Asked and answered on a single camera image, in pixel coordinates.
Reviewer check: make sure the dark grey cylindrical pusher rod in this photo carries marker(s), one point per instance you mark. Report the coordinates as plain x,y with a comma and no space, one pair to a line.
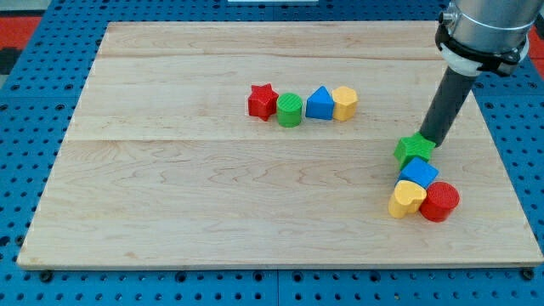
449,98

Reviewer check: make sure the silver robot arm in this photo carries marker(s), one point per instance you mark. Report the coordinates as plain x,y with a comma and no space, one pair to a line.
476,36

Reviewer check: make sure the blue cube block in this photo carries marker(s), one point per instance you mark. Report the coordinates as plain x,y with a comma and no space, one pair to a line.
419,172

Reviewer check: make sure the yellow hexagon block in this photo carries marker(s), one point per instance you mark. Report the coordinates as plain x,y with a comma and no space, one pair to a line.
345,100

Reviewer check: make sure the green star block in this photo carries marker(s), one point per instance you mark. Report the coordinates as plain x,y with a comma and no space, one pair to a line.
411,147

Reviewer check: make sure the red cylinder block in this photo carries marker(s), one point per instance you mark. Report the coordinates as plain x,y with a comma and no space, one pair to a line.
442,199

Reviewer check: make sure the yellow heart block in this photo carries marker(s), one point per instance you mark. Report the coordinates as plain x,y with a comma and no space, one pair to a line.
406,198

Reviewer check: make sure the blue triangle block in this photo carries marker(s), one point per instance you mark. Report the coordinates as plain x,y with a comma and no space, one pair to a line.
319,104

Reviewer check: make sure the green cylinder block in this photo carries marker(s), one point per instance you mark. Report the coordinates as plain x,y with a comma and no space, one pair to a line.
289,110

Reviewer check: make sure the red star block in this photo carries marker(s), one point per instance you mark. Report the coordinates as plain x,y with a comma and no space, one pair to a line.
262,101

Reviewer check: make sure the light wooden board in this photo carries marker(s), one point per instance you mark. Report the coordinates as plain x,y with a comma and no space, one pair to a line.
163,168

